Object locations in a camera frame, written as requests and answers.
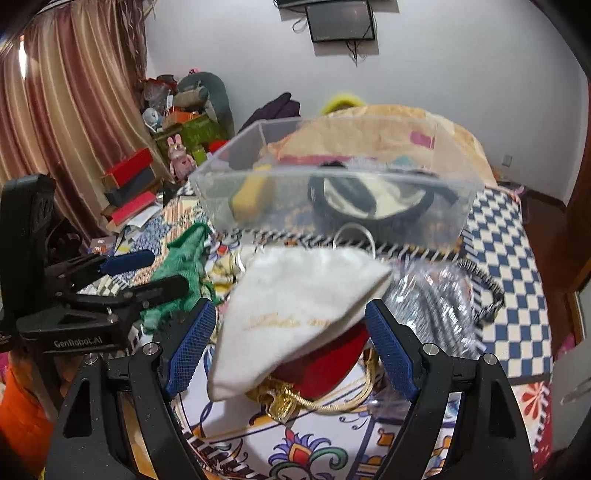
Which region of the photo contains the red box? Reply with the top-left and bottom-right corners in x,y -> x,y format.
110,191 -> 161,223
100,148 -> 155,186

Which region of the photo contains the green mesh cloth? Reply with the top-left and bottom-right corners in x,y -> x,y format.
141,223 -> 222,334

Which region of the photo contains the grey green plush cushion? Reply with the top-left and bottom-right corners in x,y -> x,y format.
177,71 -> 235,140

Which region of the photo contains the green gift box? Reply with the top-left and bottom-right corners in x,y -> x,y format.
154,115 -> 228,163

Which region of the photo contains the clear plastic bag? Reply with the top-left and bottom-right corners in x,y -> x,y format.
382,262 -> 482,366

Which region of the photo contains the yellow round item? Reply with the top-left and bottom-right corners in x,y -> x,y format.
320,92 -> 369,116

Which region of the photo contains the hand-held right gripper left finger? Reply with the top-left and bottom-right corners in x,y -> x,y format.
46,299 -> 218,480

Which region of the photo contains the red velvet pouch gold cord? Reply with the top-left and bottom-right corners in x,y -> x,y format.
248,322 -> 376,422

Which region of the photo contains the dark purple cloth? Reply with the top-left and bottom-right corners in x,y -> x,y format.
247,92 -> 302,128

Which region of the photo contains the blue white checkered blanket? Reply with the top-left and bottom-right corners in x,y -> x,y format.
461,186 -> 556,380

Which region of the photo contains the black cable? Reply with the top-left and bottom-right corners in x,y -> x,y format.
345,39 -> 371,66

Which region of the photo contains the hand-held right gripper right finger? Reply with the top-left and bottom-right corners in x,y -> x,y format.
364,299 -> 536,480

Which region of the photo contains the orange patterned pillow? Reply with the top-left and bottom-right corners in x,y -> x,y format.
267,104 -> 498,191

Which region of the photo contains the white cloth pouch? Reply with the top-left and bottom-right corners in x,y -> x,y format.
207,247 -> 393,401

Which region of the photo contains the striped brown curtain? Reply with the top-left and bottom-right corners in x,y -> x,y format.
0,0 -> 161,219

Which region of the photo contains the dark grey box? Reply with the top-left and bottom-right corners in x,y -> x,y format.
104,168 -> 160,205

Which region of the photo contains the clear plastic box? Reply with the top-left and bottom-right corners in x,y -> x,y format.
187,117 -> 484,245

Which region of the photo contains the cream hat with black rim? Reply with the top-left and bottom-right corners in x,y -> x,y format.
307,161 -> 459,232

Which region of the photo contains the wall monitor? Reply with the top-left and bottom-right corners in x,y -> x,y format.
306,0 -> 376,44

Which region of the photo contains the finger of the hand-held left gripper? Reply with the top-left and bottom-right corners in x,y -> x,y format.
69,275 -> 190,315
46,250 -> 156,292

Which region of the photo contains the pink bunny toy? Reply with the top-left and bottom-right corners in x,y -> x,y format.
167,134 -> 195,179

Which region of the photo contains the yellow cloth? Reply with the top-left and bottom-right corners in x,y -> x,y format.
231,165 -> 279,223

